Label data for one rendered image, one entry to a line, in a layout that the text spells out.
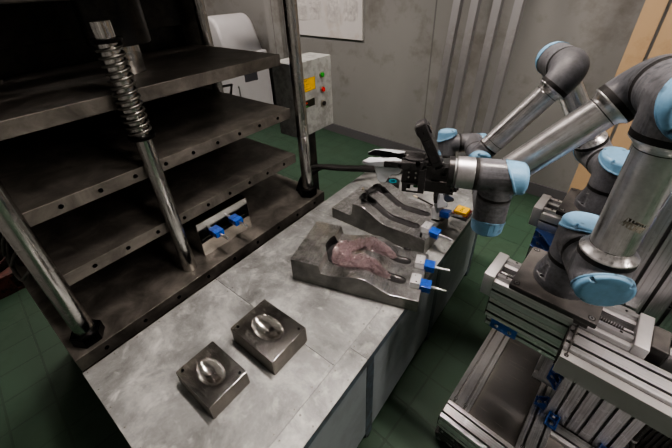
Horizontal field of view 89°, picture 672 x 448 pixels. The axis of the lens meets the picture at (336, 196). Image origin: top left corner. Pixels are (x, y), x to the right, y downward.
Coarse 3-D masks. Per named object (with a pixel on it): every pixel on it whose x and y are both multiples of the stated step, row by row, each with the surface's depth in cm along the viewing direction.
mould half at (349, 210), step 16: (352, 192) 182; (400, 192) 171; (336, 208) 170; (352, 208) 161; (368, 208) 157; (400, 208) 163; (352, 224) 167; (368, 224) 160; (384, 224) 154; (400, 224) 153; (400, 240) 151; (416, 240) 145; (432, 240) 151
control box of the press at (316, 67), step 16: (288, 64) 172; (304, 64) 176; (320, 64) 186; (288, 80) 177; (304, 80) 180; (320, 80) 190; (288, 96) 182; (320, 96) 194; (320, 112) 198; (288, 128) 194; (320, 128) 203
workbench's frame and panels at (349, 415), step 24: (456, 240) 158; (456, 264) 201; (408, 312) 150; (432, 312) 189; (408, 336) 163; (384, 360) 143; (408, 360) 179; (360, 384) 127; (384, 384) 155; (336, 408) 100; (360, 408) 137; (336, 432) 122; (360, 432) 148
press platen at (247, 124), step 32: (192, 96) 194; (224, 96) 192; (64, 128) 157; (96, 128) 156; (160, 128) 152; (192, 128) 151; (224, 128) 149; (256, 128) 157; (0, 160) 130; (32, 160) 129; (64, 160) 128; (96, 160) 127; (128, 160) 126; (160, 160) 126; (32, 192) 108; (64, 192) 108; (96, 192) 112; (32, 224) 101
